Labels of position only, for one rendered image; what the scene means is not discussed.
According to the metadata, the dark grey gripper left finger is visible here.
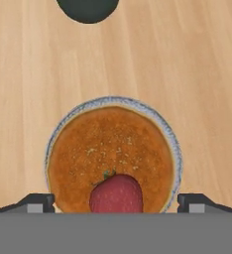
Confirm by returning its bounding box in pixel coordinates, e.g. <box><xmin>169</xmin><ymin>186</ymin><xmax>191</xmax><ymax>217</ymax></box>
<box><xmin>0</xmin><ymin>192</ymin><xmax>56</xmax><ymax>214</ymax></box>

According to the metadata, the brown round pancake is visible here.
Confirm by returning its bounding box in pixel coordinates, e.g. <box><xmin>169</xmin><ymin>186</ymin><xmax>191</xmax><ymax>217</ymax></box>
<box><xmin>47</xmin><ymin>105</ymin><xmax>174</xmax><ymax>214</ymax></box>

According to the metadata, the red strawberry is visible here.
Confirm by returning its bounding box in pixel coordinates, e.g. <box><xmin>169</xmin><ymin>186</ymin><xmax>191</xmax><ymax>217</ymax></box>
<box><xmin>88</xmin><ymin>170</ymin><xmax>144</xmax><ymax>214</ymax></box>

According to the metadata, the dark green round object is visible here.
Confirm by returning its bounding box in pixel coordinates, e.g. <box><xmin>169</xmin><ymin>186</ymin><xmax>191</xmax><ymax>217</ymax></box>
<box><xmin>56</xmin><ymin>0</ymin><xmax>120</xmax><ymax>25</ymax></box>

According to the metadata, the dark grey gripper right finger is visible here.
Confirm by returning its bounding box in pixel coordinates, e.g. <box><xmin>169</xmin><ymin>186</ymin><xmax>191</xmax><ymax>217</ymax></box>
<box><xmin>176</xmin><ymin>192</ymin><xmax>232</xmax><ymax>214</ymax></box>

